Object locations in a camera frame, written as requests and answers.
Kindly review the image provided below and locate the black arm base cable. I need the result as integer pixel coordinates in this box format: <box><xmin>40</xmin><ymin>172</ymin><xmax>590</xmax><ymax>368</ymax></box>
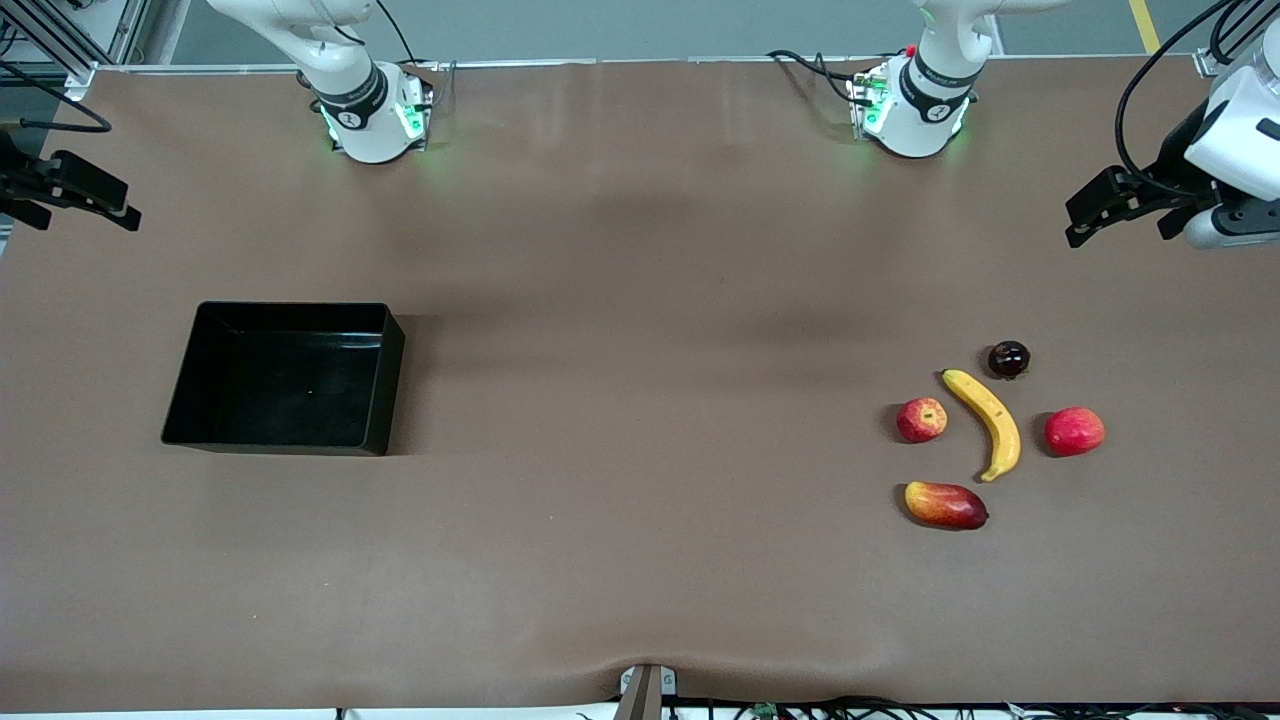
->
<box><xmin>765</xmin><ymin>48</ymin><xmax>876</xmax><ymax>106</ymax></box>
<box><xmin>375</xmin><ymin>0</ymin><xmax>446</xmax><ymax>111</ymax></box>

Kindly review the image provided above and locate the black cable bundle along table edge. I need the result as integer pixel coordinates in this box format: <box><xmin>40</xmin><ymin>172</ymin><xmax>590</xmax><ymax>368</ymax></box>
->
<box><xmin>330</xmin><ymin>695</ymin><xmax>1280</xmax><ymax>720</ymax></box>

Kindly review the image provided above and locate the black left arm base cable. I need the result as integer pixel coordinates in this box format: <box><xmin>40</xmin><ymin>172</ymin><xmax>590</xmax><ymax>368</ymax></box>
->
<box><xmin>765</xmin><ymin>48</ymin><xmax>876</xmax><ymax>106</ymax></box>

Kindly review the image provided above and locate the yellow banana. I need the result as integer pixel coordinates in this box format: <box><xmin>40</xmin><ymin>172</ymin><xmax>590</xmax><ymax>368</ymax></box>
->
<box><xmin>940</xmin><ymin>369</ymin><xmax>1023</xmax><ymax>484</ymax></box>

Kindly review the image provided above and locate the grey camera stand bracket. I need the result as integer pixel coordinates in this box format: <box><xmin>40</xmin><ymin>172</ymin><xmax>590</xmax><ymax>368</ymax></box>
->
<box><xmin>612</xmin><ymin>663</ymin><xmax>679</xmax><ymax>720</ymax></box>

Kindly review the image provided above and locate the small red yellow apple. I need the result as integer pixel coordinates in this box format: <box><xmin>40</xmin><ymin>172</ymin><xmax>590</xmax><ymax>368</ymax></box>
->
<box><xmin>896</xmin><ymin>397</ymin><xmax>949</xmax><ymax>445</ymax></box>

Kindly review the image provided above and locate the aluminium frame with black struts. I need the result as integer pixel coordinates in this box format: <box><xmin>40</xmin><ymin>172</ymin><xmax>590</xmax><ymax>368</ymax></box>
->
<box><xmin>0</xmin><ymin>0</ymin><xmax>151</xmax><ymax>101</ymax></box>

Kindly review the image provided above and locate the black right arm base cable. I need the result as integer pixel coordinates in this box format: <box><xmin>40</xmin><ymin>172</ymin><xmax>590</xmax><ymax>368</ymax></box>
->
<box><xmin>375</xmin><ymin>0</ymin><xmax>446</xmax><ymax>111</ymax></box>

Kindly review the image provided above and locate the red round peach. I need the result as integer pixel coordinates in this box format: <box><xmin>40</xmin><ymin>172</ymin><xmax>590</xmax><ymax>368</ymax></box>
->
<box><xmin>1044</xmin><ymin>406</ymin><xmax>1107</xmax><ymax>458</ymax></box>

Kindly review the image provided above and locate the brown table mat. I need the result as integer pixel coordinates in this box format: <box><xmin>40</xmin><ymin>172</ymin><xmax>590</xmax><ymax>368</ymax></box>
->
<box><xmin>0</xmin><ymin>55</ymin><xmax>1280</xmax><ymax>713</ymax></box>

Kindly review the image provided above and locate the red yellow mango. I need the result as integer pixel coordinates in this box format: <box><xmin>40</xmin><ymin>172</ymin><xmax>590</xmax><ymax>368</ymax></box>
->
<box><xmin>904</xmin><ymin>481</ymin><xmax>990</xmax><ymax>531</ymax></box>

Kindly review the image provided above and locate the black rectangular plastic tray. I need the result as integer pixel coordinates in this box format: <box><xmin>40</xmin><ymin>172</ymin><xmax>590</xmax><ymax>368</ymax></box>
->
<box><xmin>160</xmin><ymin>301</ymin><xmax>407</xmax><ymax>458</ymax></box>

